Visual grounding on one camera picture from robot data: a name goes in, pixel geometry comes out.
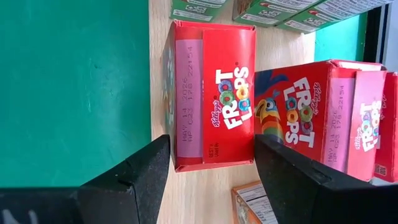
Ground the green table mat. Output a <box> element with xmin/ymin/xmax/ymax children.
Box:
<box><xmin>0</xmin><ymin>0</ymin><xmax>368</xmax><ymax>189</ymax></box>

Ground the wooden shelf with black frame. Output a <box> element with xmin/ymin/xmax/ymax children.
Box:
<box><xmin>148</xmin><ymin>0</ymin><xmax>317</xmax><ymax>224</ymax></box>

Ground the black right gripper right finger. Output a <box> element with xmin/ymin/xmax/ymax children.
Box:
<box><xmin>254</xmin><ymin>134</ymin><xmax>398</xmax><ymax>224</ymax></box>

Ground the black rig frame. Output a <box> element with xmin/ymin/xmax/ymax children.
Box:
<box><xmin>363</xmin><ymin>3</ymin><xmax>386</xmax><ymax>65</ymax></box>

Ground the orange cereal box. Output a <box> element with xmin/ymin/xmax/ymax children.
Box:
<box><xmin>231</xmin><ymin>179</ymin><xmax>280</xmax><ymax>224</ymax></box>

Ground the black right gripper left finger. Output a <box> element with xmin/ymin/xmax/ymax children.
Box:
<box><xmin>0</xmin><ymin>134</ymin><xmax>171</xmax><ymax>224</ymax></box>

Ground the red Froot Loops cereal box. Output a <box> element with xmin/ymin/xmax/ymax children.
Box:
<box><xmin>254</xmin><ymin>58</ymin><xmax>388</xmax><ymax>183</ymax></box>
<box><xmin>163</xmin><ymin>19</ymin><xmax>257</xmax><ymax>174</ymax></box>
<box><xmin>374</xmin><ymin>70</ymin><xmax>398</xmax><ymax>184</ymax></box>

